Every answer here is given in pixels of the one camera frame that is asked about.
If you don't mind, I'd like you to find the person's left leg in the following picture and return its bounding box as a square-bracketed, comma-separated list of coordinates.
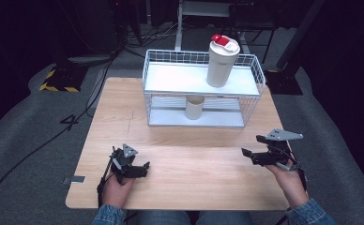
[125, 210, 188, 225]

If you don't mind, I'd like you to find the yellow-black striped stand base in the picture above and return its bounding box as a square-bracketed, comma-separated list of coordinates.
[38, 63, 90, 94]

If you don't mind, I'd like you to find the black slanted stand post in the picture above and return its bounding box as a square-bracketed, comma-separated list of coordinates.
[264, 0, 326, 96]

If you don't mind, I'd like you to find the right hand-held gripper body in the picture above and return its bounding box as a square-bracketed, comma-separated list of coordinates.
[255, 127, 304, 167]

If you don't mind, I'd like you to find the white tumbler with red lid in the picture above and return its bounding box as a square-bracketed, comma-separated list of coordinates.
[205, 33, 241, 89]

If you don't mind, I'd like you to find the hand-held gripper cable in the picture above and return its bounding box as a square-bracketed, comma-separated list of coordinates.
[277, 146, 309, 192]
[97, 146, 117, 210]

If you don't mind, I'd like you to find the white cup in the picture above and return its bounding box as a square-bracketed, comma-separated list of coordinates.
[184, 95, 205, 121]

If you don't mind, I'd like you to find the black chair frame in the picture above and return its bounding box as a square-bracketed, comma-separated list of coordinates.
[217, 2, 279, 65]

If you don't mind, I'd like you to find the long black floor cable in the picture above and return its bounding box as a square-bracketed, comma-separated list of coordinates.
[0, 52, 119, 225]

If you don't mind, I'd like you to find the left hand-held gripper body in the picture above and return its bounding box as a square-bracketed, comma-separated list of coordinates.
[109, 142, 139, 186]

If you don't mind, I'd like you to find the person's right hand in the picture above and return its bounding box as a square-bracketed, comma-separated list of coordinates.
[265, 158, 311, 210]

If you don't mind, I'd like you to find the person's right leg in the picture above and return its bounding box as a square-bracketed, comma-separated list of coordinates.
[196, 211, 255, 225]

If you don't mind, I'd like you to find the grey tape strip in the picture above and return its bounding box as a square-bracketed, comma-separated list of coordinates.
[62, 175, 86, 185]

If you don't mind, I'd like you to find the left hand-held gripper cable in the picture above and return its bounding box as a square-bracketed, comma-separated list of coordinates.
[97, 146, 117, 210]

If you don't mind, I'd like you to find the white wire shelf rack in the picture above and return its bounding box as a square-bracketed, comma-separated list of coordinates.
[142, 49, 266, 129]

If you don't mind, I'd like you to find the right hand-held gripper cable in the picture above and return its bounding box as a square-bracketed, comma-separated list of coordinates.
[277, 146, 309, 192]

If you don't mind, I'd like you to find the person's left hand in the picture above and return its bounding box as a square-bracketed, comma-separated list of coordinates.
[100, 172, 136, 210]

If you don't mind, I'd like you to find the white desk frame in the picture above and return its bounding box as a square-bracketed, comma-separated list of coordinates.
[174, 0, 235, 52]

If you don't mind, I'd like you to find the person's leg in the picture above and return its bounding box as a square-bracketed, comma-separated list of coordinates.
[196, 211, 255, 225]
[125, 210, 188, 225]

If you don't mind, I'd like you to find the bundle of floor cables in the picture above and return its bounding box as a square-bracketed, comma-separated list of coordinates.
[122, 21, 179, 51]

